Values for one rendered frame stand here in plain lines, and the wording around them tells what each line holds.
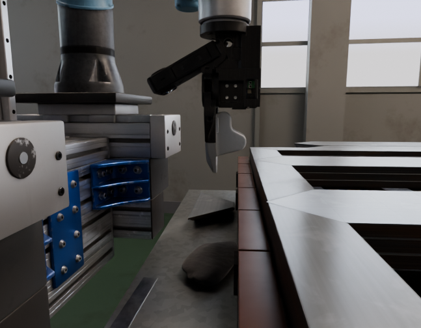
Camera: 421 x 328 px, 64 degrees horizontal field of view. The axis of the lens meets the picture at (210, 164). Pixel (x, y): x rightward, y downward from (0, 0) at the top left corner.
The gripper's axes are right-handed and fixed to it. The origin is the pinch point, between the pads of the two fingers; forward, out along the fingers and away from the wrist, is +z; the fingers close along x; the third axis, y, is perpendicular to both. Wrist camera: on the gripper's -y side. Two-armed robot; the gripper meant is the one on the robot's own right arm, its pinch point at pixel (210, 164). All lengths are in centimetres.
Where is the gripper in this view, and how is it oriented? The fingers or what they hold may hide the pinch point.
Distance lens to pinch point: 52.0
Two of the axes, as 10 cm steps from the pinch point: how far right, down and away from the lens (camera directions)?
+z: 0.0, 9.9, 1.6
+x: 0.8, -1.6, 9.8
